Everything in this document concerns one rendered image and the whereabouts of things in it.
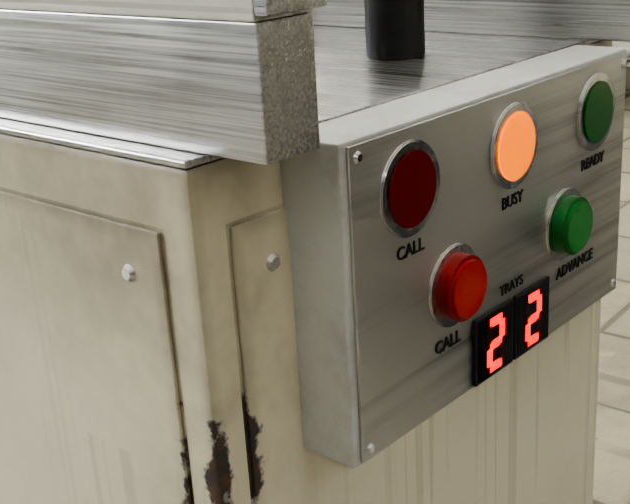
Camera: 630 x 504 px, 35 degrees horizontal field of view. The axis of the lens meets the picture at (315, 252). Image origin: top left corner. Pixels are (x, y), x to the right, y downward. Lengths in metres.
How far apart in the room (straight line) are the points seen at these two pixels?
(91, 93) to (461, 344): 0.20
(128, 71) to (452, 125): 0.14
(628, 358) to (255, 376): 1.77
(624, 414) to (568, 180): 1.42
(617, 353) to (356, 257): 1.79
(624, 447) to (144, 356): 1.47
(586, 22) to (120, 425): 0.33
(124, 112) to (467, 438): 0.27
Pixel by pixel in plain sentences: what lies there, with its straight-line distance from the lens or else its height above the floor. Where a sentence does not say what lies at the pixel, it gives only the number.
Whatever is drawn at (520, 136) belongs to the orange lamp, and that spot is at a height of 0.82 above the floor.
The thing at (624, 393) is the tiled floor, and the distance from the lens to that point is 2.00.
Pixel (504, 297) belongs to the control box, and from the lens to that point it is 0.49.
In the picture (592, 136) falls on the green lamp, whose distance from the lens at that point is 0.53.
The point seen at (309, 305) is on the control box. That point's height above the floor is 0.77.
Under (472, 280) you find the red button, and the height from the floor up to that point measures 0.76.
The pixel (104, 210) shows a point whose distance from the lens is 0.40.
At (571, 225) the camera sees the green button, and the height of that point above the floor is 0.76.
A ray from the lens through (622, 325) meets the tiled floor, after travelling 2.28.
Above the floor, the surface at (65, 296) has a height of 0.77.
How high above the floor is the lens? 0.93
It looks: 20 degrees down
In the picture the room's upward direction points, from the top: 4 degrees counter-clockwise
